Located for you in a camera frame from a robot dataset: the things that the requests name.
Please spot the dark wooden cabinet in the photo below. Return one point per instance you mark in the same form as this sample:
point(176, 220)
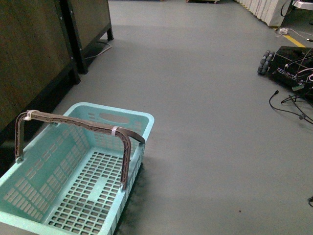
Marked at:
point(41, 42)

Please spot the light blue plastic basket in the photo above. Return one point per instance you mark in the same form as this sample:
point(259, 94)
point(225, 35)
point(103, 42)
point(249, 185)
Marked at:
point(68, 182)

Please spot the black wheeled robot base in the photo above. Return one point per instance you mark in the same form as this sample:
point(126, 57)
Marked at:
point(292, 66)

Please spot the white panel stack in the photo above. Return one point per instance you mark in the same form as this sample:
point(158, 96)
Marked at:
point(271, 12)

